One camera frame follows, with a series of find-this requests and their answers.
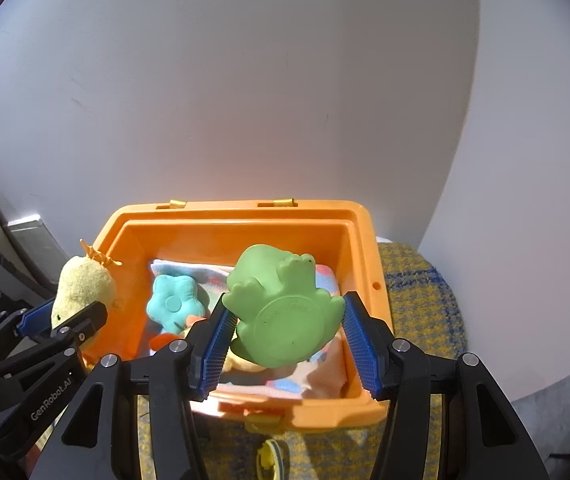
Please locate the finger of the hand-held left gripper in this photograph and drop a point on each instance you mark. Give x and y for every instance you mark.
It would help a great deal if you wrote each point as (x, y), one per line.
(85, 322)
(35, 317)

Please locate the teal plush flower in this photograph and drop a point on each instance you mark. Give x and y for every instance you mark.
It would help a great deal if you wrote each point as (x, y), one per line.
(172, 300)

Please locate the green rubber frog toy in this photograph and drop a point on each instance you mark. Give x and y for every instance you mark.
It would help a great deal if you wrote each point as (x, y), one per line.
(280, 320)

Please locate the olive yellow plush chick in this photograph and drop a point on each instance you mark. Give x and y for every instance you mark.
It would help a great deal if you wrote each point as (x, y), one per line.
(85, 280)

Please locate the pastel fleece blanket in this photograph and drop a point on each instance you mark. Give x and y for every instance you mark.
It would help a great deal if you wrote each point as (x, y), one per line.
(205, 272)

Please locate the yellow blue checked blanket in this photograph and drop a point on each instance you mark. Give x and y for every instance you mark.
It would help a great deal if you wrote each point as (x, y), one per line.
(415, 310)

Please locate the orange plastic crate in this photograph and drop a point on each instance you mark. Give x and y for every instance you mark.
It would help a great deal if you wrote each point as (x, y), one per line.
(245, 225)

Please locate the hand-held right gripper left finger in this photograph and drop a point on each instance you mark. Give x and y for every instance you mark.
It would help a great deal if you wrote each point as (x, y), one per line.
(215, 355)

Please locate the white wall heater panel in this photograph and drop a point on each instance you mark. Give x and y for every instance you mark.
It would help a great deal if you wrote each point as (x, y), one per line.
(35, 245)

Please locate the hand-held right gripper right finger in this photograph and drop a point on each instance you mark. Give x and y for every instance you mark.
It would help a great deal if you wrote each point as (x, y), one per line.
(360, 345)

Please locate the small yellow toy sandal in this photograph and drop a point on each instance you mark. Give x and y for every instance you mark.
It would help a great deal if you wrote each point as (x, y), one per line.
(270, 460)

